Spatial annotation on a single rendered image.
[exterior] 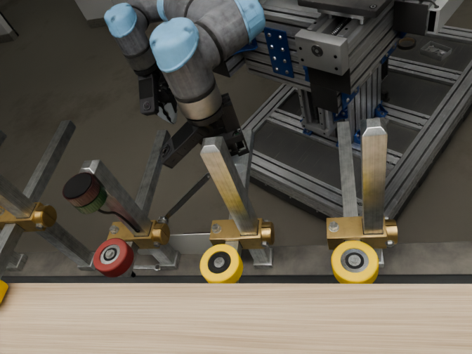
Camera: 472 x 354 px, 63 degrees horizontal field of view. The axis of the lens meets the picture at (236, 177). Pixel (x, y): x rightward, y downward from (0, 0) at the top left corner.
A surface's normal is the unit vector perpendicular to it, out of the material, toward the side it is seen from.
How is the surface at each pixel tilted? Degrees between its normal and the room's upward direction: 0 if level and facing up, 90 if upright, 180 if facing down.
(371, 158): 90
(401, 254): 0
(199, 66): 90
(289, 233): 0
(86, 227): 0
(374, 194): 90
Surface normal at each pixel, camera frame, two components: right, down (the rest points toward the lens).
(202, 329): -0.26, -0.61
